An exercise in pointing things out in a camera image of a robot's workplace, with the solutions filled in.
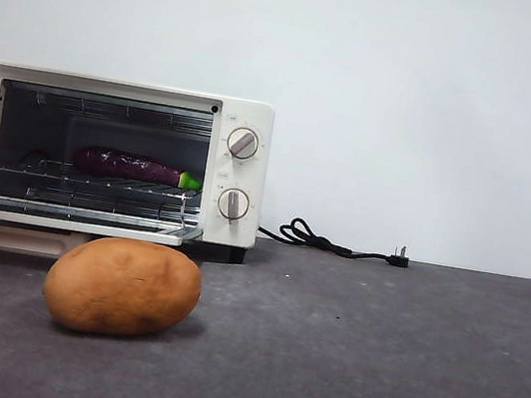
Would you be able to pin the purple eggplant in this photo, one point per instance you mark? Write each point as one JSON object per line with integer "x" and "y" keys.
{"x": 124, "y": 165}

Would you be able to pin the oven timer knob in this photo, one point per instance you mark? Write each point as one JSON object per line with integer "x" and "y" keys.
{"x": 233, "y": 204}

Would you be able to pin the cream Toshiba toaster oven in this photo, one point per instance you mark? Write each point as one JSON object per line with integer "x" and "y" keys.
{"x": 249, "y": 176}

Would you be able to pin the brown potato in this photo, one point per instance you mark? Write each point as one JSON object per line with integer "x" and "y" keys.
{"x": 122, "y": 287}

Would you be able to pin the oven temperature knob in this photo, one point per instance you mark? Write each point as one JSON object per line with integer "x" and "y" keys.
{"x": 242, "y": 143}

